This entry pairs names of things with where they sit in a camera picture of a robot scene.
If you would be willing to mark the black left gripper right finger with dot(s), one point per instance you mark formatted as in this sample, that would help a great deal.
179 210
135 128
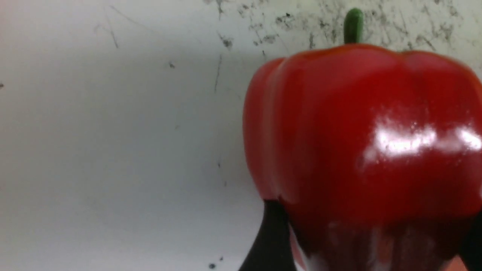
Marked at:
470 251

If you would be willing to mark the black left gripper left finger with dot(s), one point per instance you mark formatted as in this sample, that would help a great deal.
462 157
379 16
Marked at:
271 250

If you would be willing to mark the red plastic bell pepper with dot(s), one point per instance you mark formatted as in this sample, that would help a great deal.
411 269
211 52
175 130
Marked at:
375 155

